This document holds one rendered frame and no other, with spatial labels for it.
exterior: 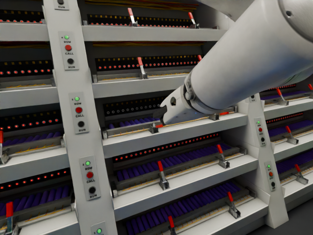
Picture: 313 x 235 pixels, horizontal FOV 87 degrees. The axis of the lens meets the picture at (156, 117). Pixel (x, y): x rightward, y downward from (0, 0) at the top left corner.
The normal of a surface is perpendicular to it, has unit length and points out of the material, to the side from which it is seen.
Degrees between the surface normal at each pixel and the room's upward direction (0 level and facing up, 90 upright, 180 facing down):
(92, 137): 90
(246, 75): 131
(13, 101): 111
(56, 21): 90
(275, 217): 90
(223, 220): 20
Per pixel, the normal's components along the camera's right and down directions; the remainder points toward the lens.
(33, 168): 0.37, 0.23
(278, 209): 0.33, -0.12
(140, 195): -0.07, -0.96
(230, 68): -0.79, 0.47
